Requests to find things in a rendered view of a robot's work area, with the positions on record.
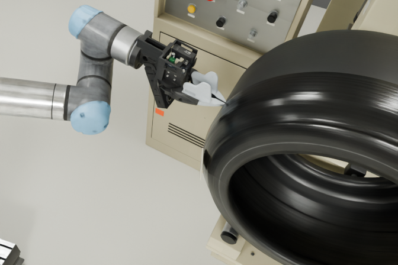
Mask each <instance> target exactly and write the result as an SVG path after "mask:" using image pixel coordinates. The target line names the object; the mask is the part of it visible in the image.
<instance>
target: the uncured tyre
mask: <svg viewBox="0 0 398 265"><path fill-rule="evenodd" d="M299 154H309V155H315V156H322V157H328V158H332V159H336V160H340V161H344V162H347V163H351V164H354V165H356V166H359V167H362V168H364V169H367V170H369V171H372V172H374V173H376V174H379V175H380V176H382V177H358V176H349V175H345V174H340V173H336V172H333V171H330V170H327V169H324V168H322V167H320V166H317V165H315V164H313V163H312V162H310V161H308V160H306V159H305V158H303V157H302V156H301V155H299ZM203 174H204V178H205V180H206V184H207V186H208V189H209V191H210V193H211V196H212V198H213V201H214V203H215V204H216V206H217V208H218V210H219V211H220V213H221V214H222V216H223V217H224V219H225V220H226V221H227V222H228V223H229V224H230V226H231V227H232V228H233V229H234V230H235V231H236V232H237V233H238V234H239V235H241V236H242V237H243V238H244V239H245V240H246V241H247V242H249V243H250V244H252V245H253V246H254V247H255V248H257V249H258V250H259V251H261V252H263V253H264V254H266V255H267V256H269V257H270V258H272V259H274V260H275V261H277V262H279V263H281V264H283V265H398V36H396V35H391V34H386V33H381V32H376V31H367V30H330V31H321V32H317V33H311V34H307V35H303V36H300V37H297V38H294V39H292V40H289V41H286V42H285V43H282V44H280V45H279V46H276V47H275V48H273V49H272V50H270V51H269V52H267V53H265V54H264V55H263V56H261V57H260V58H259V59H257V60H256V61H255V62H253V63H252V64H251V65H250V66H249V67H248V68H247V69H246V70H245V72H244V73H243V75H242V76H241V77H240V79H239V80H238V82H237V84H236V85H235V87H234V88H233V90H232V92H231V93H230V95H229V97H228V98H227V99H226V102H225V104H224V105H223V106H222V108H221V110H220V111H219V113H218V114H217V116H216V117H215V119H214V121H213V122H212V124H211V125H210V128H209V129H208V132H207V135H206V139H205V143H204V148H203Z"/></svg>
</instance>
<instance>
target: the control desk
mask: <svg viewBox="0 0 398 265"><path fill-rule="evenodd" d="M312 2H313V0H155V5H154V15H153V16H154V19H153V37H152V38H153V39H155V40H157V41H158V42H160V43H162V44H164V45H166V46H167V45H168V44H169V43H170V42H172V43H173V42H174V41H175V39H178V40H180V41H182V42H183V43H185V44H187V45H189V46H191V47H193V48H195V49H197V50H198V53H197V56H196V58H197V61H196V63H195V65H194V67H192V68H194V69H195V70H197V71H198V72H200V73H201V74H203V75H205V74H207V73H208V72H214V73H216V74H217V75H218V87H217V89H218V91H219V92H220V93H221V94H222V95H223V97H224V98H225V100H226V99H227V98H228V97H229V95H230V93H231V92H232V90H233V88H234V87H235V85H236V84H237V82H238V80H239V79H240V77H241V76H242V75H243V73H244V72H245V70H246V69H247V68H248V67H249V66H250V65H251V64H252V63H253V62H255V61H256V60H257V59H259V58H260V57H261V56H263V55H264V54H265V53H267V52H269V51H270V50H272V49H273V48H275V47H276V46H279V45H280V44H282V43H285V42H286V41H289V40H292V39H294V38H297V36H298V34H299V32H300V29H301V27H302V25H303V23H304V20H305V18H306V16H307V13H308V11H309V9H310V7H311V4H312ZM156 108H157V109H160V110H162V111H164V115H163V116H161V115H159V114H157V113H155V110H156ZM221 108H222V106H201V105H191V104H185V103H182V102H179V101H176V100H174V101H173V102H172V103H171V104H170V106H169V107H168V109H164V108H158V107H157V105H156V102H155V99H154V96H153V93H152V90H151V87H150V84H149V100H148V109H147V127H146V145H148V146H150V147H152V148H154V149H156V150H158V151H160V152H162V153H164V154H166V155H168V156H170V157H172V158H174V159H176V160H178V161H180V162H182V163H184V164H186V165H188V166H190V167H192V168H194V169H196V170H198V171H200V164H201V153H202V148H204V143H205V139H206V135H207V132H208V129H209V128H210V125H211V124H212V122H213V121H214V119H215V117H216V116H217V114H218V113H219V111H220V110H221Z"/></svg>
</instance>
